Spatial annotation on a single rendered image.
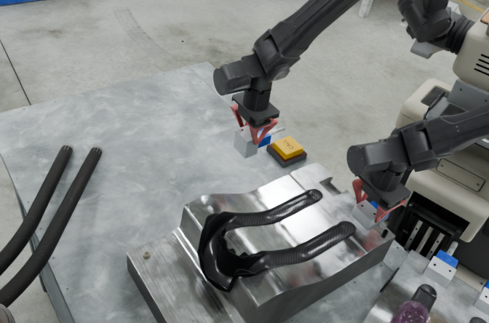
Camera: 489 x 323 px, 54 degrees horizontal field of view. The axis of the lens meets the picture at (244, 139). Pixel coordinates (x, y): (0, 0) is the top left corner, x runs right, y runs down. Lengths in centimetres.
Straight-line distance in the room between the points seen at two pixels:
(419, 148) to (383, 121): 209
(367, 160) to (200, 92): 75
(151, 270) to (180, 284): 6
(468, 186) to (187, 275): 80
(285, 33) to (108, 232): 57
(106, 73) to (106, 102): 159
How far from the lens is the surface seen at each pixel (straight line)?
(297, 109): 288
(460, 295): 111
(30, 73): 309
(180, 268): 98
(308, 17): 89
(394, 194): 102
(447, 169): 141
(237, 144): 114
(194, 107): 144
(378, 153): 91
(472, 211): 141
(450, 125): 86
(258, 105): 104
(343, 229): 107
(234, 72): 95
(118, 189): 120
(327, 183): 118
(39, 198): 112
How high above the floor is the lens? 167
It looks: 40 degrees down
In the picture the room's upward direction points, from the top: 9 degrees clockwise
